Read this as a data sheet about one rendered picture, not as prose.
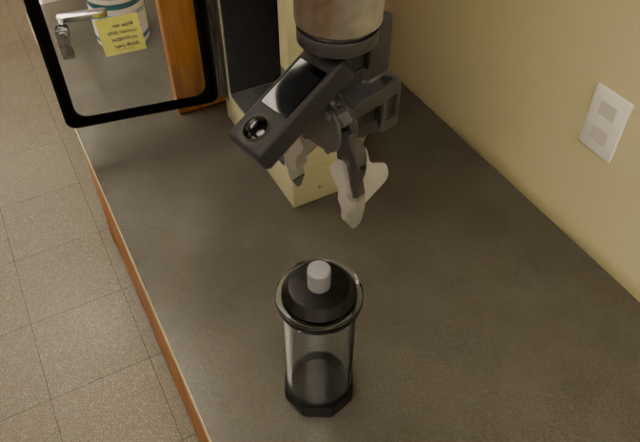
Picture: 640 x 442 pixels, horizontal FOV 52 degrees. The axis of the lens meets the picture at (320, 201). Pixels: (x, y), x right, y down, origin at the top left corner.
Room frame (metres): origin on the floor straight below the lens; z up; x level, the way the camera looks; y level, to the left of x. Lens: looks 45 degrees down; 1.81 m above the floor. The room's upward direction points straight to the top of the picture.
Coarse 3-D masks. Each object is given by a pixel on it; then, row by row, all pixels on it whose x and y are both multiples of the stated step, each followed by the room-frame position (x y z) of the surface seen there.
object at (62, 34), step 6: (60, 30) 1.02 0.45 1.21; (66, 30) 1.02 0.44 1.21; (60, 36) 1.01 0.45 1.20; (66, 36) 1.02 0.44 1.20; (60, 42) 1.02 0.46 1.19; (66, 42) 1.02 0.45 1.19; (60, 48) 1.02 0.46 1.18; (66, 48) 1.02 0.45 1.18; (72, 48) 1.02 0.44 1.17; (66, 54) 1.02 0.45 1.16; (72, 54) 1.02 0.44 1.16
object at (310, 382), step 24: (336, 264) 0.53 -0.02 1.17; (360, 288) 0.49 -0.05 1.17; (288, 312) 0.46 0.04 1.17; (288, 336) 0.46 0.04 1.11; (312, 336) 0.44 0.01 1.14; (336, 336) 0.45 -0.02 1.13; (288, 360) 0.47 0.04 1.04; (312, 360) 0.44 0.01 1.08; (336, 360) 0.45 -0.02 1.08; (288, 384) 0.47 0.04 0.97; (312, 384) 0.44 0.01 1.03; (336, 384) 0.45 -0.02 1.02
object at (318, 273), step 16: (304, 272) 0.51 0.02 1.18; (320, 272) 0.48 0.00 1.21; (336, 272) 0.51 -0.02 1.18; (288, 288) 0.48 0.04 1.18; (304, 288) 0.48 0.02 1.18; (320, 288) 0.47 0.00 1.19; (336, 288) 0.48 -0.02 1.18; (352, 288) 0.49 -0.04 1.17; (288, 304) 0.47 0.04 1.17; (304, 304) 0.46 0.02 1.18; (320, 304) 0.46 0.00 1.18; (336, 304) 0.46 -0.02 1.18; (352, 304) 0.47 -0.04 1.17; (320, 320) 0.44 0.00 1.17
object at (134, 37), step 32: (64, 0) 1.04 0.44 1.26; (96, 0) 1.06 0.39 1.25; (128, 0) 1.07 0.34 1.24; (160, 0) 1.09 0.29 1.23; (192, 0) 1.11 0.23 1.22; (96, 32) 1.05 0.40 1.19; (128, 32) 1.07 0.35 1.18; (160, 32) 1.09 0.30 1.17; (192, 32) 1.11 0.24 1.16; (64, 64) 1.03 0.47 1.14; (96, 64) 1.05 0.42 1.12; (128, 64) 1.07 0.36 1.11; (160, 64) 1.08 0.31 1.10; (192, 64) 1.10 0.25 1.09; (96, 96) 1.04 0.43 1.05; (128, 96) 1.06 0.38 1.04; (160, 96) 1.08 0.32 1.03
